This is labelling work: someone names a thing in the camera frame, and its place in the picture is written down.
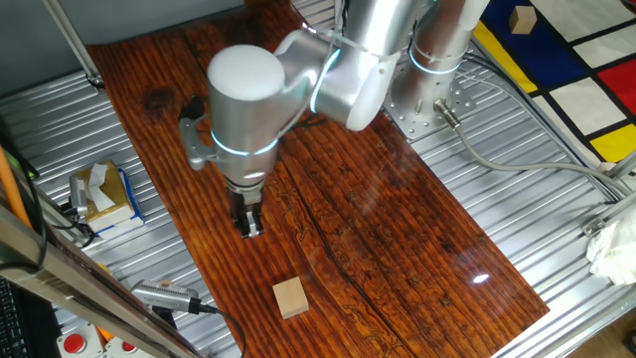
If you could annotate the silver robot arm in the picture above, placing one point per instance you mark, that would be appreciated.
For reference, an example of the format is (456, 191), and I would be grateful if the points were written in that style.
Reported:
(248, 114)

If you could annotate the small wooden block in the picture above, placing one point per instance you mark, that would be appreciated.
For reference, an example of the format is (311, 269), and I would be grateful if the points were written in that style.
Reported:
(290, 298)

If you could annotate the white crumpled cloth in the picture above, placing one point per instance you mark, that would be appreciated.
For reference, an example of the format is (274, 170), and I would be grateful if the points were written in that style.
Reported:
(613, 253)

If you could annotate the grey box with red button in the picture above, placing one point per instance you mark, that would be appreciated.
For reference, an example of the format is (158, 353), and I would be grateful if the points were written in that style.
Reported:
(74, 343)
(128, 347)

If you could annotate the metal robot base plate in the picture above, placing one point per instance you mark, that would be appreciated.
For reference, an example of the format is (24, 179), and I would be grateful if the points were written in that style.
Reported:
(462, 104)

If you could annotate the metal corner bracket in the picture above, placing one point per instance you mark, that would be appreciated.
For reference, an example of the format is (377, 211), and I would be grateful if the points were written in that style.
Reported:
(593, 227)

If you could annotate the silver camera with black plug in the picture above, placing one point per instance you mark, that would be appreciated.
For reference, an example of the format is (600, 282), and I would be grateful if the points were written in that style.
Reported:
(164, 296)

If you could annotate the orange pole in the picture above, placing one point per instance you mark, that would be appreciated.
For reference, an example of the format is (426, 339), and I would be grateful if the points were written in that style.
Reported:
(10, 186)

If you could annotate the blue and white tissue pack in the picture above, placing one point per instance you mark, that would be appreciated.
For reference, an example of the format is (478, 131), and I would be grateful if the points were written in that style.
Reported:
(134, 199)

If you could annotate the aluminium profile rail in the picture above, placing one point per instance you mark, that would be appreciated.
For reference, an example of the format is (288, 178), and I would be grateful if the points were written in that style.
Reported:
(623, 166)

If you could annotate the black keyboard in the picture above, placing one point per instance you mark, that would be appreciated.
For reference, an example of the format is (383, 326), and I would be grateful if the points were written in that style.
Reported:
(12, 323)

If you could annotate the aluminium frame beam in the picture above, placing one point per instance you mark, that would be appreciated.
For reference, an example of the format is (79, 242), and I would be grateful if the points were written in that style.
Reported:
(74, 293)

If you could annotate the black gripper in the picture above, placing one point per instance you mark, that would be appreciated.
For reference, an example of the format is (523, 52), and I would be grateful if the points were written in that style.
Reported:
(243, 204)

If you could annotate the glossy brown wooden board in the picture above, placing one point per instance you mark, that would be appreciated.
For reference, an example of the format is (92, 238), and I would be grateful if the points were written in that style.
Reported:
(397, 224)

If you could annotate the silver camera with ribbed housing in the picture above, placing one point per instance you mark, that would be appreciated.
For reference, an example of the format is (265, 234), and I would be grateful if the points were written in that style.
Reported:
(78, 196)

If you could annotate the wooden cube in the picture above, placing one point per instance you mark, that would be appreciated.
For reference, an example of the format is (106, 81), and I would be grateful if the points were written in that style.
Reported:
(522, 21)

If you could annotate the colourful checked cloth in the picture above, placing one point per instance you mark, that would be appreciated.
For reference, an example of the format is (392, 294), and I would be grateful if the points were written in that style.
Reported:
(546, 50)

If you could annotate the gold tissue box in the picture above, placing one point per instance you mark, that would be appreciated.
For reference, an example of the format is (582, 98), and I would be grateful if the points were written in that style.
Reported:
(114, 199)

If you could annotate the thin metal pole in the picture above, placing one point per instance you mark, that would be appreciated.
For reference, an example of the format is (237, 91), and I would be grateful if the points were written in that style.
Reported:
(69, 37)

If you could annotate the wrist camera with grey bracket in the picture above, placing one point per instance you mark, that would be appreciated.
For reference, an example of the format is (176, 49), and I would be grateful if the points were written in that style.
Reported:
(194, 146)

